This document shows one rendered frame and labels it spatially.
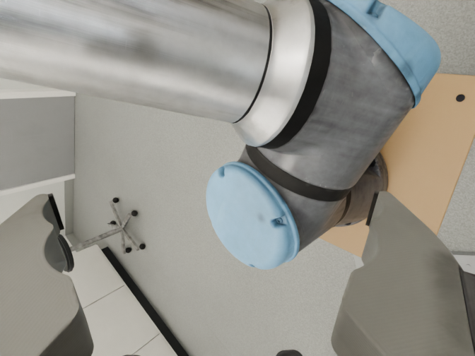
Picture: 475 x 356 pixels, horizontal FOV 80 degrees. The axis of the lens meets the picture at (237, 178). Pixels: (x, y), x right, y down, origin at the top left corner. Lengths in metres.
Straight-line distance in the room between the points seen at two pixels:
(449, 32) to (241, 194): 1.06
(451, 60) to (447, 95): 0.81
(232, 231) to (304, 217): 0.08
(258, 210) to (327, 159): 0.07
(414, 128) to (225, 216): 0.27
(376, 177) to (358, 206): 0.05
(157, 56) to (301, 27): 0.09
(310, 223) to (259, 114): 0.13
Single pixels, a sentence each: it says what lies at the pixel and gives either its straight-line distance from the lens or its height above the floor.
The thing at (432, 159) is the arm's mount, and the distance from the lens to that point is 0.43.
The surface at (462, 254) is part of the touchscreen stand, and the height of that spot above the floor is 0.03.
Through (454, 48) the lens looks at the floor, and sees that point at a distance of 1.23.
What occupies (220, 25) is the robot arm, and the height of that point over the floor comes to 1.09.
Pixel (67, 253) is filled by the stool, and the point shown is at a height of 0.61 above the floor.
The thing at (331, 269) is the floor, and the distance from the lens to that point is 1.58.
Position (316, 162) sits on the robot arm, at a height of 1.01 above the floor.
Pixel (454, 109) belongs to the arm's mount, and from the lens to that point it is 0.42.
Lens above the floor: 1.22
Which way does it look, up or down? 46 degrees down
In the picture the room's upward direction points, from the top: 111 degrees counter-clockwise
